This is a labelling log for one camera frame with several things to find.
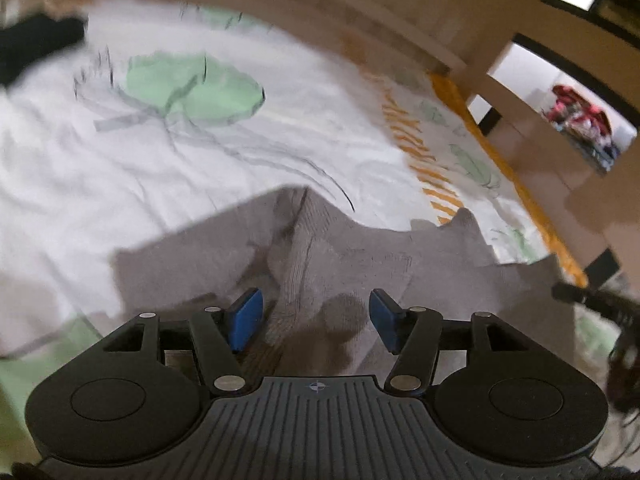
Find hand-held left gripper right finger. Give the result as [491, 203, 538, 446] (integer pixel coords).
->
[369, 289, 531, 395]

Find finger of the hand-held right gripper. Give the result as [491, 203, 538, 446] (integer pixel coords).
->
[551, 281, 623, 318]

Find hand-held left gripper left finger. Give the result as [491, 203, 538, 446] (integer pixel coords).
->
[101, 288, 264, 394]

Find grey sweater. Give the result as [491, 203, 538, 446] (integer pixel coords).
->
[112, 186, 576, 378]

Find red clothes pile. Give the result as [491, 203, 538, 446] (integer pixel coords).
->
[546, 83, 616, 145]

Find orange mattress sheet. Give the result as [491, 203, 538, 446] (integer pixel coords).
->
[429, 72, 589, 287]

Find white leaf print bed sheet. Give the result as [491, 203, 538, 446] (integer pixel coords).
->
[0, 0, 621, 466]

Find black cloth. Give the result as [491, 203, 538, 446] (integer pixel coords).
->
[0, 14, 87, 88]

